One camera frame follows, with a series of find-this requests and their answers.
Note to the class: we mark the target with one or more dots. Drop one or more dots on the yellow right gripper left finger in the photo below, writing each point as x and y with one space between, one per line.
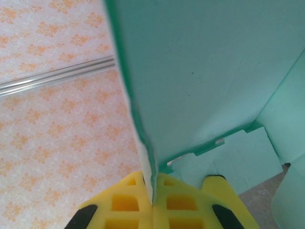
107 207

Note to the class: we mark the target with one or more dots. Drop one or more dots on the aluminium frame post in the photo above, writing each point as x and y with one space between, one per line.
47 78

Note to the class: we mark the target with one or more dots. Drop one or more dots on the teal paper box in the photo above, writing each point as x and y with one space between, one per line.
190 71

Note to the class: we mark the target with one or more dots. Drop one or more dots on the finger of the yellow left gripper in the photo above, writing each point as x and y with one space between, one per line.
224 190

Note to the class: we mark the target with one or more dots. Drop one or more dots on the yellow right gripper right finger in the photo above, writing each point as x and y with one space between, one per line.
181 214

